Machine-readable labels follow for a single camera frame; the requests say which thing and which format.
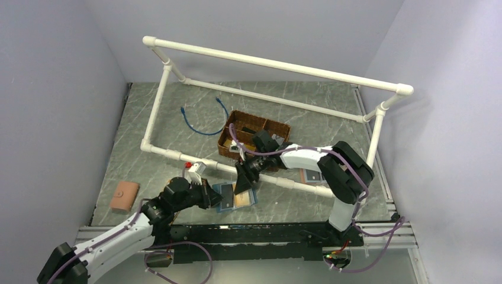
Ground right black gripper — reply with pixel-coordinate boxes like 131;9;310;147
234;151;270;195

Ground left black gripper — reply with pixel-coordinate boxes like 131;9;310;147
172;177;225;212

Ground gold credit card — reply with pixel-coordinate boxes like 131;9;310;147
234;190;255;208

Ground black credit card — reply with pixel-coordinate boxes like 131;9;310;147
241;126;257;135

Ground grey credit card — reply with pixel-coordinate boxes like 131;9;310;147
220;184;234;210

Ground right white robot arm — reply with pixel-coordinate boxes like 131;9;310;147
234;130;375;246

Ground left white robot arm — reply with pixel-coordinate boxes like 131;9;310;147
36;177;223;283

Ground grey cards in basket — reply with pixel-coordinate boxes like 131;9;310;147
271;134;285;146

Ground brown wicker divided basket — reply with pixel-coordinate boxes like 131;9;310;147
217;110;291;160

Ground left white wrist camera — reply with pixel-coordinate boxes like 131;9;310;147
182;162;207;185

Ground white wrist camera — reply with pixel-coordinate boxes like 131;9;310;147
229;141;245;154
182;162;207;185

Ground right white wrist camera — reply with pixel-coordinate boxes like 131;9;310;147
229;141;245;154

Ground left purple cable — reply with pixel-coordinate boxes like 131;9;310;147
47;198;150;284

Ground purple cable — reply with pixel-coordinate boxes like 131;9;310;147
47;198;150;284
228;122;406;275

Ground blue ethernet cable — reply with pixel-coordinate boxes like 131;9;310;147
180;96;230;137

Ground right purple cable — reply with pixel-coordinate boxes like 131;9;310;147
228;122;406;275

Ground white PVC pipe frame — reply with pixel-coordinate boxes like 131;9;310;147
140;36;414;173

